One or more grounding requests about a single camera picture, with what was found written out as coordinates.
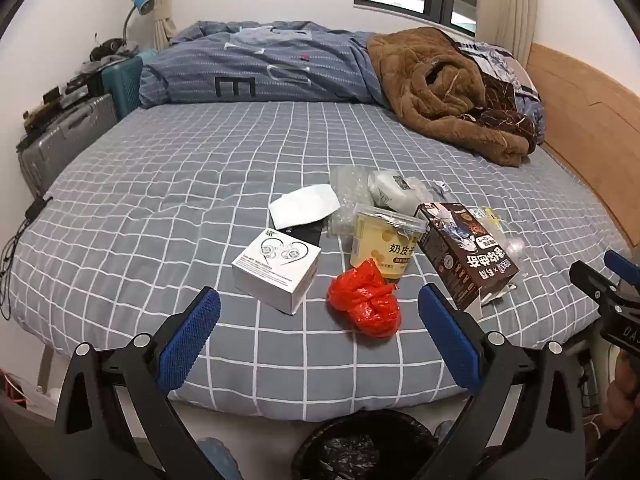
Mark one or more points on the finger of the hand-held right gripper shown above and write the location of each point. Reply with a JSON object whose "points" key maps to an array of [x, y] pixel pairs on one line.
{"points": [[592, 282], [622, 264]]}

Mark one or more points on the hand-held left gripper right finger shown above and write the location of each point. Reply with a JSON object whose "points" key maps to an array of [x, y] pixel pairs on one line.
{"points": [[450, 340]]}

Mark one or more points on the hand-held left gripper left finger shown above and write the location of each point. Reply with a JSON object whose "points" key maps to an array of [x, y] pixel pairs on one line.
{"points": [[192, 340]]}

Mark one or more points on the yellow pudding tub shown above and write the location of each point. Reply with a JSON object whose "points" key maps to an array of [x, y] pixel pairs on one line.
{"points": [[380, 250]]}

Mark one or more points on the yellow and white wrapper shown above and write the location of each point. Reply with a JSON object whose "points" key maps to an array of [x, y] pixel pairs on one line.
{"points": [[492, 217]]}

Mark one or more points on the black trash bin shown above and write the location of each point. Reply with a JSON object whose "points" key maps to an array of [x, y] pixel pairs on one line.
{"points": [[360, 455]]}

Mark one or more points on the black foil packet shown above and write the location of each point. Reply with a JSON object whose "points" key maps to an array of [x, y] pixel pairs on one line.
{"points": [[312, 234]]}

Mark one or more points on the clear plastic bag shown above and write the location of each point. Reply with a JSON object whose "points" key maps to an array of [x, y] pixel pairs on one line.
{"points": [[345, 195]]}

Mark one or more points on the person's right hand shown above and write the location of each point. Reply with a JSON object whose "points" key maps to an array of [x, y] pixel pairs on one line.
{"points": [[625, 387]]}

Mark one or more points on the brown snack carton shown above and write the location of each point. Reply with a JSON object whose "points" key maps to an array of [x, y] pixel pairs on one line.
{"points": [[460, 265]]}

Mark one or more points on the clear plastic wrapper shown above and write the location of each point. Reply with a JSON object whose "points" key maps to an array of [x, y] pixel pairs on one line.
{"points": [[515, 252]]}

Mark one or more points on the red plastic bag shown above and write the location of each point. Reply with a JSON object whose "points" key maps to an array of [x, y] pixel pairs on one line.
{"points": [[365, 305]]}

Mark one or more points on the pale blue slipper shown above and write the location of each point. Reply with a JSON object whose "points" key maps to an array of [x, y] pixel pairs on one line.
{"points": [[216, 457], [444, 432]]}

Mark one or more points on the white earphone box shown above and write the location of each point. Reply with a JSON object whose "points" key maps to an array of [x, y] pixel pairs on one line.
{"points": [[275, 270]]}

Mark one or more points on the silver foil wrapper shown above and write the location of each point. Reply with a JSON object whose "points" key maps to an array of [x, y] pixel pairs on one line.
{"points": [[442, 188]]}

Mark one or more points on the wooden headboard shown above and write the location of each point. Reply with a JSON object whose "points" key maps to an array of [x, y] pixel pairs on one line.
{"points": [[585, 105]]}

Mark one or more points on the white paper packet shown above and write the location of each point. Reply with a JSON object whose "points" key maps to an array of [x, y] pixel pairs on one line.
{"points": [[305, 205]]}

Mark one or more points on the patterned pillow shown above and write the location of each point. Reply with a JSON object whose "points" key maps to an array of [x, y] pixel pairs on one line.
{"points": [[505, 67]]}

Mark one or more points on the grey suitcase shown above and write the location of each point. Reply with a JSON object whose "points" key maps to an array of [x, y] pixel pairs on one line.
{"points": [[65, 135]]}

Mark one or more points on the brown fleece blanket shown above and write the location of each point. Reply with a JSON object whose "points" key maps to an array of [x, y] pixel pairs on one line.
{"points": [[425, 95]]}

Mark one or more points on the teal suitcase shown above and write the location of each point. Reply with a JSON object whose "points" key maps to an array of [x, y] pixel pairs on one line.
{"points": [[122, 85]]}

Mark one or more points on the beige curtain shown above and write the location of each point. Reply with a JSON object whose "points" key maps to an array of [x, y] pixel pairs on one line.
{"points": [[505, 10], [164, 5]]}

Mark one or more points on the blue striped duvet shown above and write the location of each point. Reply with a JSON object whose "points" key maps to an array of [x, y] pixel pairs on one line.
{"points": [[280, 65]]}

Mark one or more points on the dark clutter pile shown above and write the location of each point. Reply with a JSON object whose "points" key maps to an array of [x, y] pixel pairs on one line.
{"points": [[110, 49]]}

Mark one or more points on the blue desk lamp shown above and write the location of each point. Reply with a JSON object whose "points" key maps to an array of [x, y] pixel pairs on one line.
{"points": [[142, 4]]}

